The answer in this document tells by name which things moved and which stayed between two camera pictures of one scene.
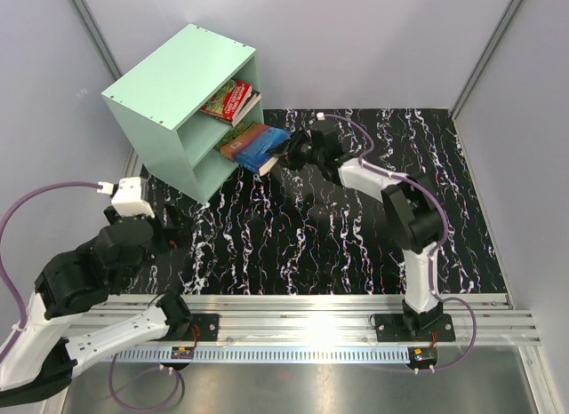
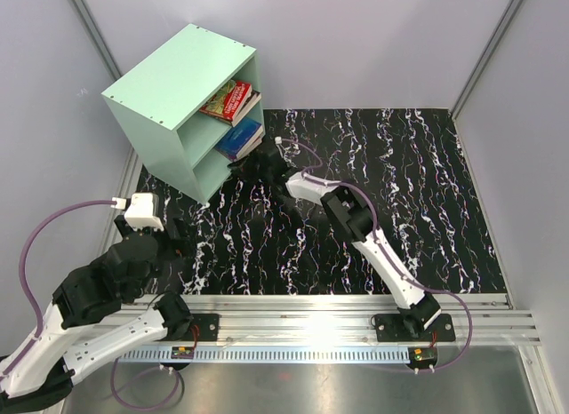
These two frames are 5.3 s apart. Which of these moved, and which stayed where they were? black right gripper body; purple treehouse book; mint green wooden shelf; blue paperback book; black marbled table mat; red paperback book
Moved: purple treehouse book; blue paperback book; black right gripper body
Stayed: black marbled table mat; mint green wooden shelf; red paperback book
